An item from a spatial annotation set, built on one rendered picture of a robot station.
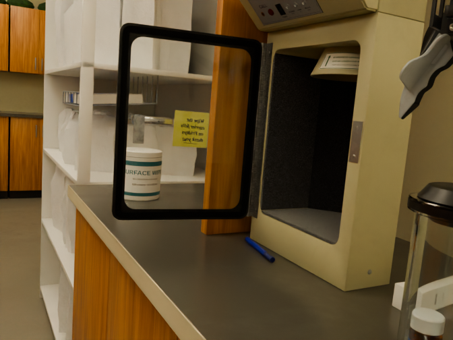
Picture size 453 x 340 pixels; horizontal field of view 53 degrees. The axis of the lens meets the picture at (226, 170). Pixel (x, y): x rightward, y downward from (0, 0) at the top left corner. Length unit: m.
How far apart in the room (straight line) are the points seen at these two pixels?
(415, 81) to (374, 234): 0.39
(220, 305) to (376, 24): 0.51
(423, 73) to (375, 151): 0.31
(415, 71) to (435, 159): 0.74
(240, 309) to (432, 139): 0.72
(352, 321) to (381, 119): 0.33
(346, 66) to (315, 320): 0.45
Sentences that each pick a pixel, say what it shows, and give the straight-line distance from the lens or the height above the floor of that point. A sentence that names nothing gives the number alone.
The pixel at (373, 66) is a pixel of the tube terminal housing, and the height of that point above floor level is 1.32.
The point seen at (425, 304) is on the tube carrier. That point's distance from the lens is 0.50.
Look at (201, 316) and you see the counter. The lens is 0.69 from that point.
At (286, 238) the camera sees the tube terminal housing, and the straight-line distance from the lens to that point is 0.95.
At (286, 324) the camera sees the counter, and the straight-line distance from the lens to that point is 0.69.
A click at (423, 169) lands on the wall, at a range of 1.25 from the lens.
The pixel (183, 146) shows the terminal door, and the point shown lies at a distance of 0.97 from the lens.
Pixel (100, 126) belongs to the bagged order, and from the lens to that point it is 2.01.
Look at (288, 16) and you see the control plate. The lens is 0.92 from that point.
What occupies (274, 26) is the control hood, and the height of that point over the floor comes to 1.41.
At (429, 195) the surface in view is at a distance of 0.49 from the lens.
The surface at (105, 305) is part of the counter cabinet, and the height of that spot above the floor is 0.70.
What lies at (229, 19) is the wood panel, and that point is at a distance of 1.06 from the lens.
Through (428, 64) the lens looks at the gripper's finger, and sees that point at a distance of 0.52.
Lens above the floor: 1.24
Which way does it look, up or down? 8 degrees down
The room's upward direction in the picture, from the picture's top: 5 degrees clockwise
